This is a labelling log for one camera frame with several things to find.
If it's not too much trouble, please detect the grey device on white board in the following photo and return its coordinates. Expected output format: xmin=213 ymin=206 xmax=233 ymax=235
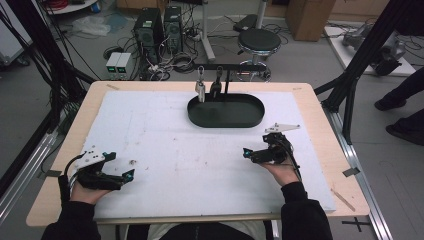
xmin=323 ymin=22 xmax=418 ymax=78

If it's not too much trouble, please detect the black car key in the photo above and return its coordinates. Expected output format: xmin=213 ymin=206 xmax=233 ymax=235
xmin=209 ymin=65 xmax=224 ymax=100

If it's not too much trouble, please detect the black computer tower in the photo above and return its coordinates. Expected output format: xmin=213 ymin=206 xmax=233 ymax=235
xmin=133 ymin=7 xmax=165 ymax=65
xmin=163 ymin=5 xmax=185 ymax=55

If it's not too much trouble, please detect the black round stool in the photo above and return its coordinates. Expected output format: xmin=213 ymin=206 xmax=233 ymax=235
xmin=236 ymin=27 xmax=283 ymax=82

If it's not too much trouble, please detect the white foam mat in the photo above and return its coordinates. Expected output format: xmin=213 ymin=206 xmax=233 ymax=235
xmin=78 ymin=89 xmax=337 ymax=221

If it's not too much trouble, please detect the black metal frame stand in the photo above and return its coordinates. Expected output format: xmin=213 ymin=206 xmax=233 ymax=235
xmin=313 ymin=0 xmax=416 ymax=146
xmin=0 ymin=0 xmax=98 ymax=134

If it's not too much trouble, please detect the tangle of floor cables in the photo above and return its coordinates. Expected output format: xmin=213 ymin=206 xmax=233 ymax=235
xmin=139 ymin=46 xmax=198 ymax=82

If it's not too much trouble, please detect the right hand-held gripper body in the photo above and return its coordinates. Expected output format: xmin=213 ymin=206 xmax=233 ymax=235
xmin=251 ymin=123 xmax=302 ymax=166

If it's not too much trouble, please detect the person's torso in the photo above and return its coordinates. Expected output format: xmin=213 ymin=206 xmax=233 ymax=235
xmin=126 ymin=221 xmax=278 ymax=240

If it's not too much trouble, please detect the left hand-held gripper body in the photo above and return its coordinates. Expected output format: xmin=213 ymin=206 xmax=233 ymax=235
xmin=68 ymin=145 xmax=124 ymax=192

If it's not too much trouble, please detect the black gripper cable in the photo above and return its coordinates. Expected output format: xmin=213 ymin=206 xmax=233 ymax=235
xmin=57 ymin=153 xmax=85 ymax=205
xmin=281 ymin=138 xmax=303 ymax=183

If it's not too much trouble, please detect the clear plastic bag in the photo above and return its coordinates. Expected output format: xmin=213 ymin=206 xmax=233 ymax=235
xmin=71 ymin=14 xmax=112 ymax=37

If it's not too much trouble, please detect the wooden table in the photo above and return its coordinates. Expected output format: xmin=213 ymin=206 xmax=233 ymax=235
xmin=25 ymin=80 xmax=371 ymax=228

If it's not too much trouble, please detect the cardboard box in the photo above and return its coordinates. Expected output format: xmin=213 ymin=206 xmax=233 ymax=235
xmin=285 ymin=0 xmax=337 ymax=43

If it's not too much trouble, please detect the thin wooden stick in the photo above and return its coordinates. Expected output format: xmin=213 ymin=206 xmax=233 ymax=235
xmin=330 ymin=187 xmax=357 ymax=213

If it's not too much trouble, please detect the white metal desk leg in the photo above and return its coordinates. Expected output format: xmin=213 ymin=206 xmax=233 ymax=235
xmin=199 ymin=0 xmax=217 ymax=63

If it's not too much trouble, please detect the person's right hand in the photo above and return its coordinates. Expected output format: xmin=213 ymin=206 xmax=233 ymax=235
xmin=260 ymin=159 xmax=301 ymax=187

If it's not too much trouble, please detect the white power supply unit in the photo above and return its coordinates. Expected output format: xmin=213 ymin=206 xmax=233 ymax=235
xmin=105 ymin=51 xmax=123 ymax=81
xmin=115 ymin=52 xmax=134 ymax=81

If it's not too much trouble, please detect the aluminium rail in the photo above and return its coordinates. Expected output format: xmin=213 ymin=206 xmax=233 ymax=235
xmin=0 ymin=129 xmax=60 ymax=225
xmin=321 ymin=105 xmax=395 ymax=240

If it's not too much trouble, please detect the black key rack with tray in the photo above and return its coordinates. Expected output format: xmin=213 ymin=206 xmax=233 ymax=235
xmin=186 ymin=63 xmax=267 ymax=129

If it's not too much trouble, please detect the person's left hand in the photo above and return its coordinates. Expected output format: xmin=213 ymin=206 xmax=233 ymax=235
xmin=69 ymin=180 xmax=113 ymax=205

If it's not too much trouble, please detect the white car key with strap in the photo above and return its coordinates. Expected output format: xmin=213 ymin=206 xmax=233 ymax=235
xmin=194 ymin=65 xmax=207 ymax=103

